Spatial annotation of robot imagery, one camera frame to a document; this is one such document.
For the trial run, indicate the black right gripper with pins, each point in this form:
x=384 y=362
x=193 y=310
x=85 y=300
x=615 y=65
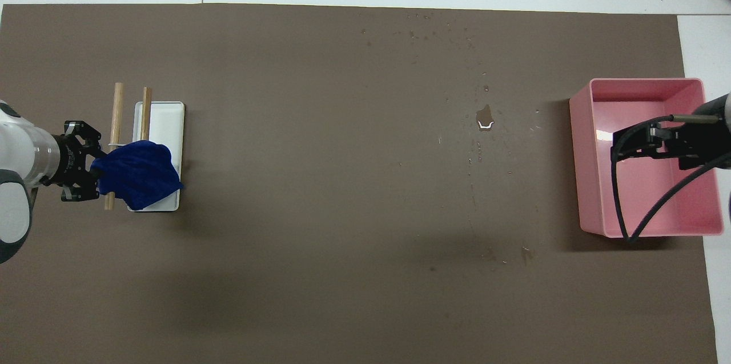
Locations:
x=708 y=141

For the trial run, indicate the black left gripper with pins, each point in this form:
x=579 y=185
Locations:
x=71 y=158

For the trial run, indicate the blue towel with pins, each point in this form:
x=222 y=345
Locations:
x=140 y=175

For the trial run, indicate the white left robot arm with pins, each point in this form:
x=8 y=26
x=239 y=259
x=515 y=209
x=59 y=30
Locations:
x=17 y=181

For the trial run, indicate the wooden towel rack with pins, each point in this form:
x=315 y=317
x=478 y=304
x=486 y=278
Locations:
x=116 y=112

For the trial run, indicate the water puddle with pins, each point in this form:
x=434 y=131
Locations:
x=485 y=117

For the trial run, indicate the pink plastic bin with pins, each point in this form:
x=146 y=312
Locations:
x=645 y=204

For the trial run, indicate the white rectangular tray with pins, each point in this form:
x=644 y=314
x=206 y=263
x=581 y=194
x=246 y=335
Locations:
x=168 y=124

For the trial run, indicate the brown table mat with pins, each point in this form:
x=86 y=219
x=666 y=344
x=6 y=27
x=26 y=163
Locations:
x=342 y=181

